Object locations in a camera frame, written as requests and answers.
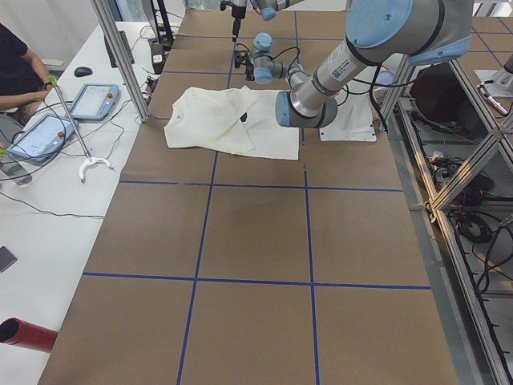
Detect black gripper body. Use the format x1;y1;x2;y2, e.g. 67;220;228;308
244;61;255;81
232;5;245;20

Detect white long-sleeve cat shirt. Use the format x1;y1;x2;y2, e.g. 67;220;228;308
164;86;299;160

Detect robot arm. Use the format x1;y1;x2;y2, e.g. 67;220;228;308
252;0;474;128
220;0;301;42

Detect black power adapter with label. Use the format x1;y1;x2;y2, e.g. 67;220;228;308
149;41;165;75

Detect black keyboard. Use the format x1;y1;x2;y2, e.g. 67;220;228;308
104;30;135;68

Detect far blue teach pendant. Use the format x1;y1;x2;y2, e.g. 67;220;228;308
70;83;120;121

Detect blue teach pendant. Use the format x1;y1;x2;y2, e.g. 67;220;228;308
70;83;120;121
7;114;74;164

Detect black computer mouse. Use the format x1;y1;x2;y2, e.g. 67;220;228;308
74;66;93;78

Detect white reacher grabber tool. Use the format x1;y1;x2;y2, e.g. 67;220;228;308
49;75;114;184

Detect near blue teach pendant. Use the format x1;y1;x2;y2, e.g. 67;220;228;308
7;114;74;164

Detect seated person in black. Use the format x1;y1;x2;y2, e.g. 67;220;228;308
1;24;53;126

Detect clear plastic bottle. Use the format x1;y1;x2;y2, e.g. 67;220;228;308
1;147;32;185

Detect black smartphone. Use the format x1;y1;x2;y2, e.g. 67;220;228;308
0;246;18;273

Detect red cylinder tube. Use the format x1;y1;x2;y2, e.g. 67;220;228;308
1;318;58;353

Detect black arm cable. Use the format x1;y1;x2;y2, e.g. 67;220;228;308
236;43;301;73

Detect aluminium frame post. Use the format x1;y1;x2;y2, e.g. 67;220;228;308
91;0;149;123

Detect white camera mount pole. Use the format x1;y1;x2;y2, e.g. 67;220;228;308
319;92;377;142

